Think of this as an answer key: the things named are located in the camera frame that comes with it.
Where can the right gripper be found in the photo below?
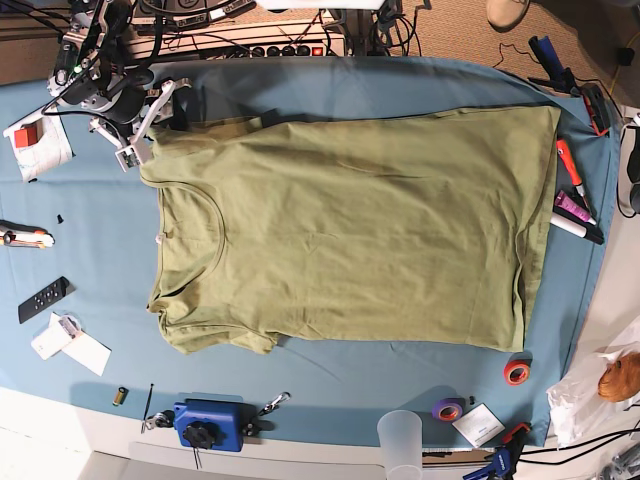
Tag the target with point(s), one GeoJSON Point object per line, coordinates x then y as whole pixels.
{"type": "Point", "coordinates": [136, 110]}

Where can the olive green t-shirt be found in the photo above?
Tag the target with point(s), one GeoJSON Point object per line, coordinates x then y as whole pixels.
{"type": "Point", "coordinates": [424, 228]}

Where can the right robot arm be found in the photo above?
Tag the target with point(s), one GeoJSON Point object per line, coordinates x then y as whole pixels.
{"type": "Point", "coordinates": [95, 75]}

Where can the black power strip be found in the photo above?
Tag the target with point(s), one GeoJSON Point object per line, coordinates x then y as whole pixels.
{"type": "Point", "coordinates": [281, 50]}

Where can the small orange box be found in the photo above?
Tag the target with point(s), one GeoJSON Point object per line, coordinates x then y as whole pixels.
{"type": "Point", "coordinates": [26, 136]}

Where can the orange white utility knife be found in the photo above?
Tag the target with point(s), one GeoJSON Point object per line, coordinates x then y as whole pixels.
{"type": "Point", "coordinates": [16, 235]}

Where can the black remote control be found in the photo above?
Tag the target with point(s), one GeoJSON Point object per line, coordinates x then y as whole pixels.
{"type": "Point", "coordinates": [44, 299]}

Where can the blue table cloth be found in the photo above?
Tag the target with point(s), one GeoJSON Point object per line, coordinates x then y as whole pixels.
{"type": "Point", "coordinates": [106, 248]}

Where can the white paper card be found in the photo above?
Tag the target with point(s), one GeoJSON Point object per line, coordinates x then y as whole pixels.
{"type": "Point", "coordinates": [88, 352]}

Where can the white card box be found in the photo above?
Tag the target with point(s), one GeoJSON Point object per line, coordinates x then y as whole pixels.
{"type": "Point", "coordinates": [60, 332]}

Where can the black zip tie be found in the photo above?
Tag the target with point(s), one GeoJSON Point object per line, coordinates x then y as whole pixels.
{"type": "Point", "coordinates": [146, 409]}

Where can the small green battery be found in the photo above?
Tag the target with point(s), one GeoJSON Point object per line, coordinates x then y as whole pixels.
{"type": "Point", "coordinates": [120, 396]}

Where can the silver carabiner clip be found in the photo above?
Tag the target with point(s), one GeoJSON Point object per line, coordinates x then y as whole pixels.
{"type": "Point", "coordinates": [275, 403]}

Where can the blue black bar clamp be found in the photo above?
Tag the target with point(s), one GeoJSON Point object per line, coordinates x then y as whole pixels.
{"type": "Point", "coordinates": [560, 78]}

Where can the pink tube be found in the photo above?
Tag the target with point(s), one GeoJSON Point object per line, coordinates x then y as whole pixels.
{"type": "Point", "coordinates": [566, 204]}

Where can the translucent plastic cup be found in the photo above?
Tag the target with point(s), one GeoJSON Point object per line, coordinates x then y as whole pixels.
{"type": "Point", "coordinates": [400, 438]}

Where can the white lint roller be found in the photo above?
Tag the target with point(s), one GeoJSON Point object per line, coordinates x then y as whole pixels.
{"type": "Point", "coordinates": [576, 229]}

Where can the purple tape roll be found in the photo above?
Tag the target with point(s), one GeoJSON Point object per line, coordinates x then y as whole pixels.
{"type": "Point", "coordinates": [448, 409]}

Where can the orange black clamp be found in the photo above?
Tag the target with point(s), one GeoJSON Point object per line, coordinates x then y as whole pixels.
{"type": "Point", "coordinates": [596, 107]}

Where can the orange tape roll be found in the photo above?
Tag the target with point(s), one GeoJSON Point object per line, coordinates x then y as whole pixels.
{"type": "Point", "coordinates": [517, 372]}

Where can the white printed card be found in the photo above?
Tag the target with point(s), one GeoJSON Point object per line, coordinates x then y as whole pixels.
{"type": "Point", "coordinates": [478, 426]}

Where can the blue spring clamp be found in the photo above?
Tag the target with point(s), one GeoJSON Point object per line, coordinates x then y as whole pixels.
{"type": "Point", "coordinates": [502, 464]}

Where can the white plastic bag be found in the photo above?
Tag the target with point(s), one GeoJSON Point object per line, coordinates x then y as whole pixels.
{"type": "Point", "coordinates": [575, 405]}

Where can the brown bread roll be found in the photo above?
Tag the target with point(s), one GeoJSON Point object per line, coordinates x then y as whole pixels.
{"type": "Point", "coordinates": [620, 381]}

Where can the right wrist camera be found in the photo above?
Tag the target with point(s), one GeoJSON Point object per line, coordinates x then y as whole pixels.
{"type": "Point", "coordinates": [131, 157]}

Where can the blue clamp mount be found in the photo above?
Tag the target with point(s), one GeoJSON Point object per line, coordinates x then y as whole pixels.
{"type": "Point", "coordinates": [214, 425]}

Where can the orange handled screwdriver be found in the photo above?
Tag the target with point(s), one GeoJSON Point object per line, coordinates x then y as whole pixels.
{"type": "Point", "coordinates": [567, 159]}

